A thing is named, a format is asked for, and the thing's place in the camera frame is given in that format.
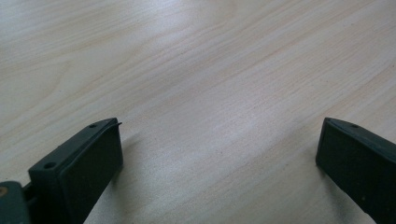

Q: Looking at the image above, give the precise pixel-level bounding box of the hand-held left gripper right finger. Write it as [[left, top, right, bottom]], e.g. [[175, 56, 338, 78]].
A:
[[315, 117, 396, 224]]

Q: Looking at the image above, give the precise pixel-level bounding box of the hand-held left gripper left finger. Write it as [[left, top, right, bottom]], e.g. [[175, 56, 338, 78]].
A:
[[27, 117, 124, 224]]

